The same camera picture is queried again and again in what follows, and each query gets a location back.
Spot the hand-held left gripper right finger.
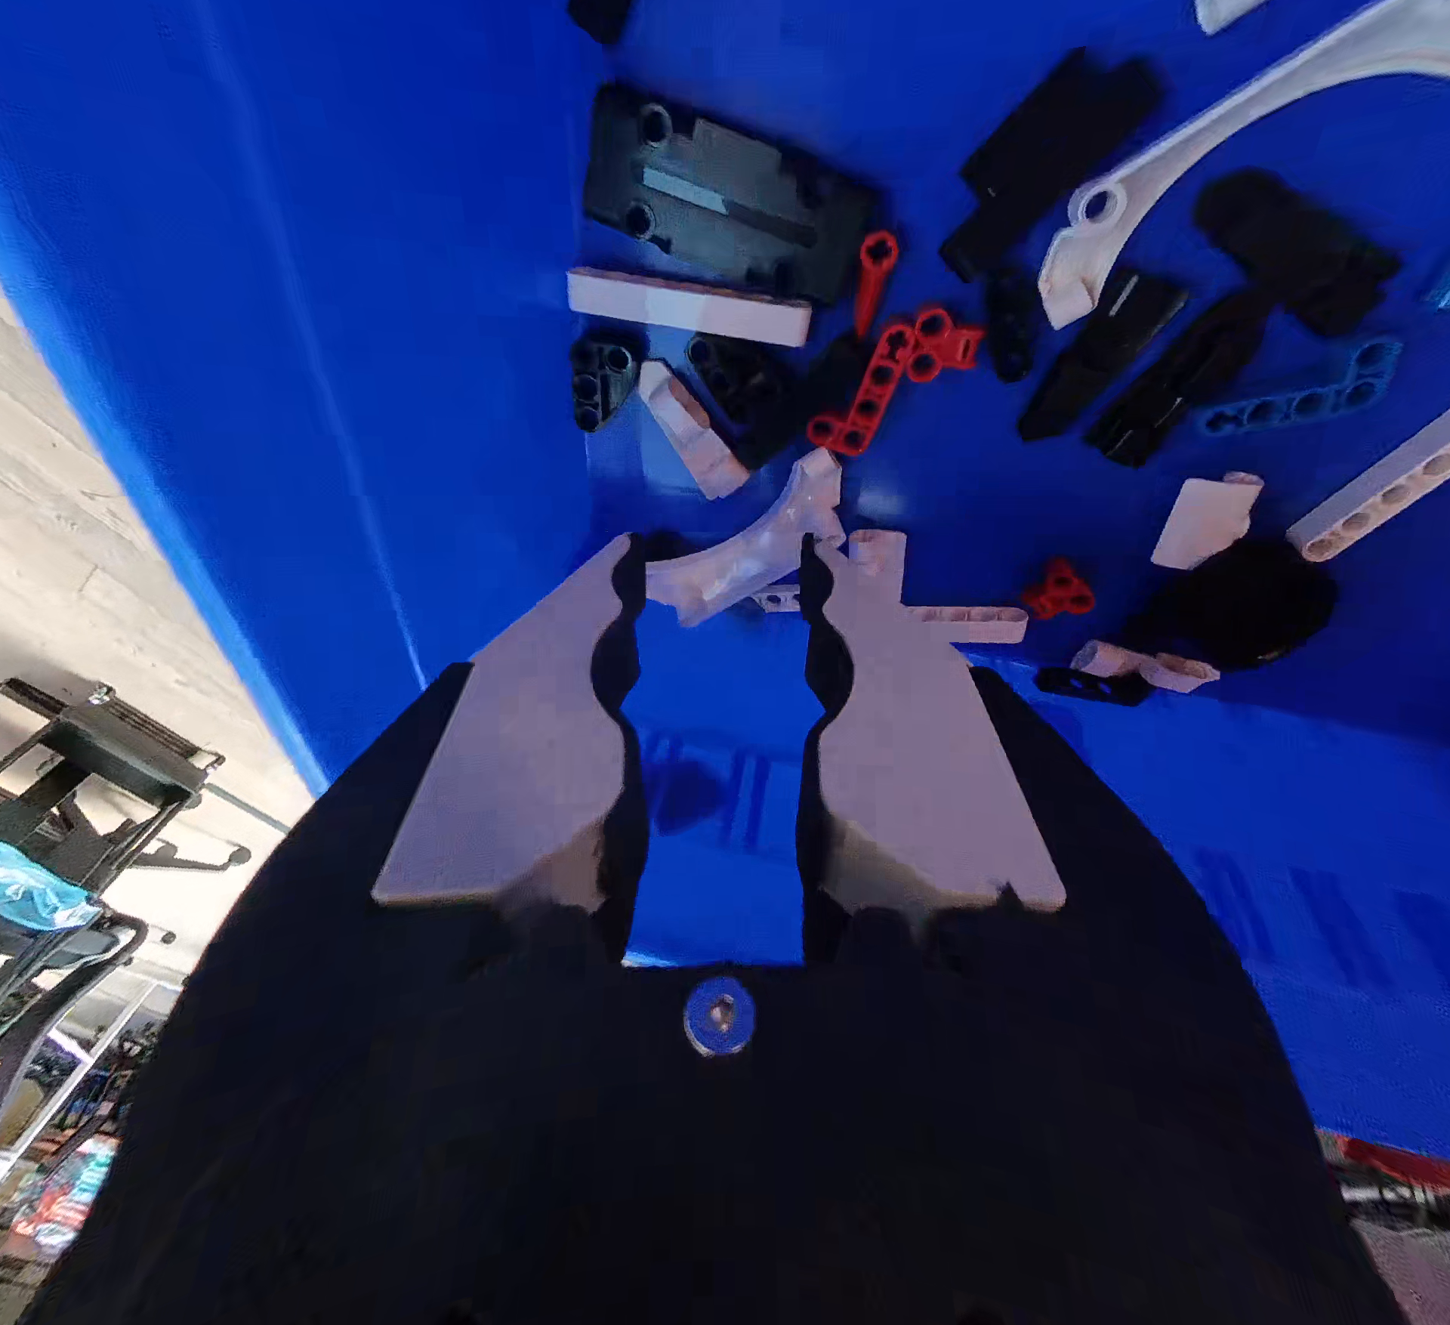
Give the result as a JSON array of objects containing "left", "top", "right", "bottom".
[{"left": 798, "top": 533, "right": 1070, "bottom": 967}]

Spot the red L-shaped beam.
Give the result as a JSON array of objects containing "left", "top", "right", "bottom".
[{"left": 804, "top": 318, "right": 943, "bottom": 459}]

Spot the red pin connector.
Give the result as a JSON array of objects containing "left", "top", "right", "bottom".
[{"left": 911, "top": 305, "right": 988, "bottom": 377}]

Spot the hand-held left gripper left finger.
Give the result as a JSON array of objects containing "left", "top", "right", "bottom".
[{"left": 372, "top": 533, "right": 653, "bottom": 964}]

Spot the red small triangular connector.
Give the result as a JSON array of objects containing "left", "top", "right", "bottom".
[{"left": 1020, "top": 554, "right": 1100, "bottom": 621}]

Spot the black large holed panel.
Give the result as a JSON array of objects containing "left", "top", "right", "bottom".
[{"left": 581, "top": 80, "right": 886, "bottom": 309}]

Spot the black wedge panel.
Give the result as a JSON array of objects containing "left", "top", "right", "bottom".
[
  {"left": 1082, "top": 285, "right": 1285, "bottom": 469},
  {"left": 1016, "top": 262, "right": 1194, "bottom": 445}
]

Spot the blue parts bin with tag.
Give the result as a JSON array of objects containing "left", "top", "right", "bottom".
[{"left": 0, "top": 0, "right": 1450, "bottom": 1145}]

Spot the white small arch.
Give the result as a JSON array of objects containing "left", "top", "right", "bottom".
[{"left": 644, "top": 444, "right": 848, "bottom": 631}]

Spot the white small panel with pin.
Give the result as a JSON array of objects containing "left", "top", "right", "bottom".
[{"left": 1147, "top": 468, "right": 1268, "bottom": 572}]

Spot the black short beam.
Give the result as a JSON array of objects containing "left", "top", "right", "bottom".
[{"left": 1034, "top": 663, "right": 1149, "bottom": 708}]

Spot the black spoked rim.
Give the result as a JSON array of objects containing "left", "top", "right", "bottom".
[{"left": 1114, "top": 534, "right": 1342, "bottom": 672}]

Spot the white medium beam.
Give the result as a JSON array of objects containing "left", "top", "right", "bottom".
[{"left": 564, "top": 264, "right": 818, "bottom": 349}]

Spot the black stepped panel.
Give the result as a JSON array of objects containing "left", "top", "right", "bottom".
[{"left": 1192, "top": 166, "right": 1405, "bottom": 341}]

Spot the white small axle connector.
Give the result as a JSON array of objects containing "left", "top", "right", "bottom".
[{"left": 843, "top": 527, "right": 1032, "bottom": 649}]

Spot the blue L-shaped beam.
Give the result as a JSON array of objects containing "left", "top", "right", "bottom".
[{"left": 1198, "top": 334, "right": 1410, "bottom": 441}]

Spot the black thin triangular liftarm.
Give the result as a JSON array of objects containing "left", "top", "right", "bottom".
[{"left": 683, "top": 330, "right": 803, "bottom": 472}]

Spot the black small connector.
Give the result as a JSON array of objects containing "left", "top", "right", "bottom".
[{"left": 981, "top": 266, "right": 1041, "bottom": 385}]

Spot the white short beam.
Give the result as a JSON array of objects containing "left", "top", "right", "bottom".
[{"left": 1069, "top": 636, "right": 1224, "bottom": 696}]

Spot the white long holed beam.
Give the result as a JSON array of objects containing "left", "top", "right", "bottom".
[{"left": 1283, "top": 405, "right": 1450, "bottom": 566}]

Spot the black thick triangular connector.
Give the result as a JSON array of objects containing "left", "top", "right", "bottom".
[{"left": 567, "top": 324, "right": 640, "bottom": 436}]

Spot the white large arch fender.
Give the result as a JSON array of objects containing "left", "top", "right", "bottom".
[{"left": 1037, "top": 0, "right": 1450, "bottom": 332}]

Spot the blue plastic bag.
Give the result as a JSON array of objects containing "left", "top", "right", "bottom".
[{"left": 0, "top": 843, "right": 105, "bottom": 930}]

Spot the black mesh chair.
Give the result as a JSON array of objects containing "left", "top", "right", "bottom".
[{"left": 0, "top": 676, "right": 257, "bottom": 1009}]

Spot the black long curved panel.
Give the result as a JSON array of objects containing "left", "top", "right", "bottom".
[{"left": 936, "top": 46, "right": 1170, "bottom": 287}]

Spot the red tooth piece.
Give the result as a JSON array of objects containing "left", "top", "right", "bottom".
[{"left": 850, "top": 228, "right": 905, "bottom": 344}]

